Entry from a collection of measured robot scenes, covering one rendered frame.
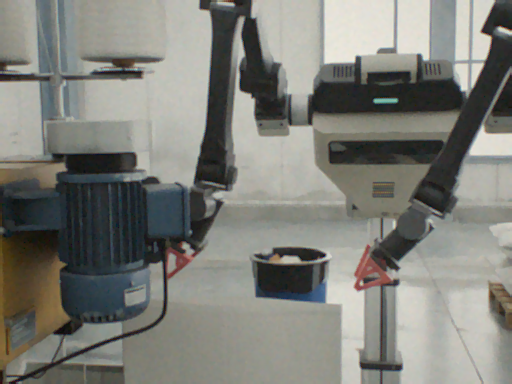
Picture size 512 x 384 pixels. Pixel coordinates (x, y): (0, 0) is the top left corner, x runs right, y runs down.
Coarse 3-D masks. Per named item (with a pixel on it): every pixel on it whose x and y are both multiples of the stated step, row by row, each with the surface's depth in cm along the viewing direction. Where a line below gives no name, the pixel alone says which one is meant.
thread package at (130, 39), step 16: (80, 0) 116; (96, 0) 114; (112, 0) 113; (128, 0) 114; (144, 0) 115; (160, 0) 119; (80, 16) 116; (96, 16) 114; (112, 16) 113; (128, 16) 114; (144, 16) 115; (160, 16) 119; (80, 32) 117; (96, 32) 114; (112, 32) 113; (128, 32) 114; (144, 32) 115; (160, 32) 119; (80, 48) 117; (96, 48) 114; (112, 48) 114; (128, 48) 114; (144, 48) 116; (160, 48) 119; (112, 64) 121; (128, 64) 121
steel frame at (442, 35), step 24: (48, 0) 946; (72, 0) 951; (432, 0) 882; (456, 0) 840; (48, 24) 950; (72, 24) 951; (432, 24) 886; (456, 24) 843; (48, 48) 954; (72, 48) 951; (432, 48) 851; (48, 72) 957; (72, 72) 951; (48, 96) 961; (72, 96) 951; (432, 216) 873
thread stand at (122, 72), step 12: (0, 72) 121; (12, 72) 123; (36, 72) 125; (60, 72) 124; (84, 72) 123; (96, 72) 121; (108, 72) 122; (120, 72) 121; (132, 72) 121; (144, 72) 122; (60, 84) 123; (60, 96) 124; (60, 108) 124; (48, 120) 123
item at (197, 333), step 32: (128, 320) 146; (192, 320) 141; (224, 320) 139; (256, 320) 138; (288, 320) 139; (320, 320) 139; (128, 352) 146; (160, 352) 144; (192, 352) 141; (224, 352) 140; (256, 352) 139; (288, 352) 140; (320, 352) 140
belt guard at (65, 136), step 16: (48, 128) 103; (64, 128) 101; (80, 128) 100; (96, 128) 100; (112, 128) 101; (128, 128) 102; (144, 128) 105; (48, 144) 104; (64, 144) 101; (80, 144) 100; (96, 144) 100; (112, 144) 101; (128, 144) 102; (144, 144) 105
